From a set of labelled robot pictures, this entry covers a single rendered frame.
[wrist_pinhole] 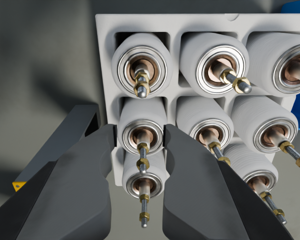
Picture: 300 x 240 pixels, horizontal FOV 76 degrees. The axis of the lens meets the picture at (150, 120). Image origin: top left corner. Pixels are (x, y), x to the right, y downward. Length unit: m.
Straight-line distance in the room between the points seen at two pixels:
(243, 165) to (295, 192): 0.59
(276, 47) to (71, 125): 0.44
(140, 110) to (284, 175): 0.70
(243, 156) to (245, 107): 0.11
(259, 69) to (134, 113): 0.22
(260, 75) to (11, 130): 0.70
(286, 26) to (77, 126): 0.46
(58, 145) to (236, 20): 0.40
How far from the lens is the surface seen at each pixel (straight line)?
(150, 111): 0.33
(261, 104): 0.42
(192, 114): 0.35
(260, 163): 0.46
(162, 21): 0.36
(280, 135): 0.40
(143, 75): 0.25
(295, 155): 0.37
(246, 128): 0.40
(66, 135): 0.47
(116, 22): 0.36
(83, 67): 0.58
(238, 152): 0.48
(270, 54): 0.36
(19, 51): 0.64
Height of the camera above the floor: 0.54
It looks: 62 degrees down
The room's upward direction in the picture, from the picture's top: 177 degrees clockwise
